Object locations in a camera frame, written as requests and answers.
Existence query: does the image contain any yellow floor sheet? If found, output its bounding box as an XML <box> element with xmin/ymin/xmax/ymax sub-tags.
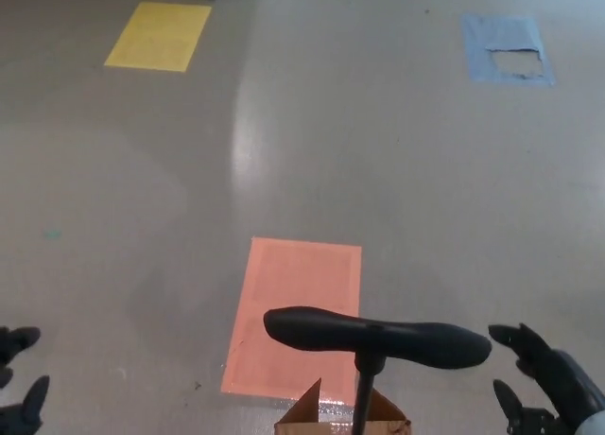
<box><xmin>103</xmin><ymin>1</ymin><xmax>213</xmax><ymax>73</ymax></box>

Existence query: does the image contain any brown cardboard box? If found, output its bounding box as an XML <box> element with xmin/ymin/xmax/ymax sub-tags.
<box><xmin>274</xmin><ymin>377</ymin><xmax>411</xmax><ymax>435</ymax></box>

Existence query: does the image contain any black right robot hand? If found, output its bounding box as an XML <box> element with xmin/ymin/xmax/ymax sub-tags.
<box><xmin>488</xmin><ymin>322</ymin><xmax>605</xmax><ymax>435</ymax></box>

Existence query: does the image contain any orange floor sheet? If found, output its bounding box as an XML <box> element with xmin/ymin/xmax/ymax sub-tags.
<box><xmin>219</xmin><ymin>236</ymin><xmax>363</xmax><ymax>401</ymax></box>

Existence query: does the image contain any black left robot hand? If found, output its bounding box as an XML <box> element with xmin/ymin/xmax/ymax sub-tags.
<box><xmin>0</xmin><ymin>325</ymin><xmax>51</xmax><ymax>435</ymax></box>

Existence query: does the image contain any torn blue floor sheet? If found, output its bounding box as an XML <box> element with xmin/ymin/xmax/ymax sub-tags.
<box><xmin>460</xmin><ymin>13</ymin><xmax>556</xmax><ymax>88</ymax></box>

